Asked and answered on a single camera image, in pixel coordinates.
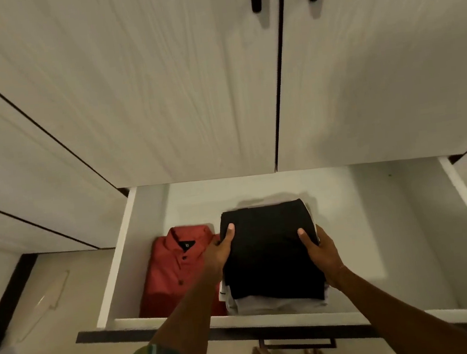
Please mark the light grey garment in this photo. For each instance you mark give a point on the light grey garment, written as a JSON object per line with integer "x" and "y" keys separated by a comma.
{"x": 270, "y": 306}

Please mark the person's left thumb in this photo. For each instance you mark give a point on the person's left thumb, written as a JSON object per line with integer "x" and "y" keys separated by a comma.
{"x": 227, "y": 237}

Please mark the person's right hand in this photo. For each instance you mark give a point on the person's right hand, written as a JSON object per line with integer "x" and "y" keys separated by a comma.
{"x": 326, "y": 259}

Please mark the black plinth strip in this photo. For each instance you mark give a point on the black plinth strip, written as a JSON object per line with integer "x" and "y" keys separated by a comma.
{"x": 9, "y": 302}

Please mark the person's left hand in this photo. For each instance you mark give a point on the person's left hand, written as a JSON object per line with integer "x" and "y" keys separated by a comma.
{"x": 216, "y": 258}

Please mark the person's right thumb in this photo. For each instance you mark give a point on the person's right thumb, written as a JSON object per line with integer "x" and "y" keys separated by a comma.
{"x": 307, "y": 241}

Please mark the white wood-grain wardrobe door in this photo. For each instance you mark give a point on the white wood-grain wardrobe door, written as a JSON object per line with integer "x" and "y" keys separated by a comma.
{"x": 385, "y": 62}
{"x": 154, "y": 82}

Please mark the person's left forearm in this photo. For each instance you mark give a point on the person's left forearm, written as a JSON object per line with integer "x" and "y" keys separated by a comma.
{"x": 191, "y": 320}

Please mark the white open drawer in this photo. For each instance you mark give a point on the white open drawer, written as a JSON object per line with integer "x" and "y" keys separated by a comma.
{"x": 383, "y": 224}

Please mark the person's right forearm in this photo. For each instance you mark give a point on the person's right forearm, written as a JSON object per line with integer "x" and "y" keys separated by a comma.
{"x": 397, "y": 320}

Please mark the black garment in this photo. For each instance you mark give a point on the black garment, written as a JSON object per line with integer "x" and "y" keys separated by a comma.
{"x": 268, "y": 255}

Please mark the red folded collared shirt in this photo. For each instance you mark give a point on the red folded collared shirt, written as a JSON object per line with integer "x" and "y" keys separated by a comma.
{"x": 173, "y": 271}

